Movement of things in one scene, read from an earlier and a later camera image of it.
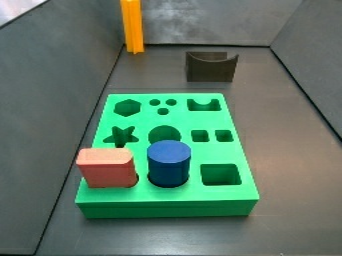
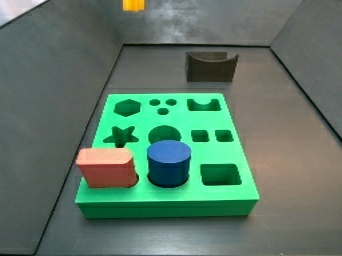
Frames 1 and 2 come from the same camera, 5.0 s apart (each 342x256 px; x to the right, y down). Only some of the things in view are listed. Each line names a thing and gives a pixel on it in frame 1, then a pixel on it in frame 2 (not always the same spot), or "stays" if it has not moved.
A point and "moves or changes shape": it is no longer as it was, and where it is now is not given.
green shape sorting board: x=166 y=159 stays
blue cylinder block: x=169 y=161 stays
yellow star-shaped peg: x=132 y=9 moves or changes shape
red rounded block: x=108 y=167 stays
